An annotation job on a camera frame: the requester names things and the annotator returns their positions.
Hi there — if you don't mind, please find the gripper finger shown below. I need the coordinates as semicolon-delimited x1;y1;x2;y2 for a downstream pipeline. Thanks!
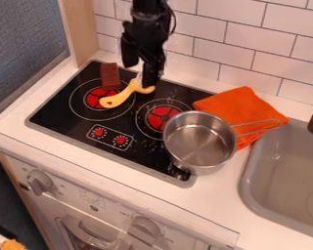
140;59;167;89
119;21;141;69

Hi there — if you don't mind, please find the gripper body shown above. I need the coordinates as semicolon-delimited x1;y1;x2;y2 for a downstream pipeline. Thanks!
130;11;174;64

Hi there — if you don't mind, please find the brown toy chocolate bar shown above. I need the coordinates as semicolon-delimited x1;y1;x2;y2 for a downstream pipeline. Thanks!
99;62;123;91

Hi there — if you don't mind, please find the silver pot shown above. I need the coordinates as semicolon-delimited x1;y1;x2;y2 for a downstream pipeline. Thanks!
161;109;284;177

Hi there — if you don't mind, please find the toy stove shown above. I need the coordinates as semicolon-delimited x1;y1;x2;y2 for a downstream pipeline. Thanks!
24;59;218;189

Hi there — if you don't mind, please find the orange cloth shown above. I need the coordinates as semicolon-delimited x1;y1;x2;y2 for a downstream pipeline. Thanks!
192;85;291;151

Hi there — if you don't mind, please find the toy sink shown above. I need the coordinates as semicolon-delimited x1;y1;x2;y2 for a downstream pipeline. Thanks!
237;117;313;242

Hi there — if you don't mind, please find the yellow toy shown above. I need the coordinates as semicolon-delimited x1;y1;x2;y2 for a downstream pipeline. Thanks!
0;238;29;250

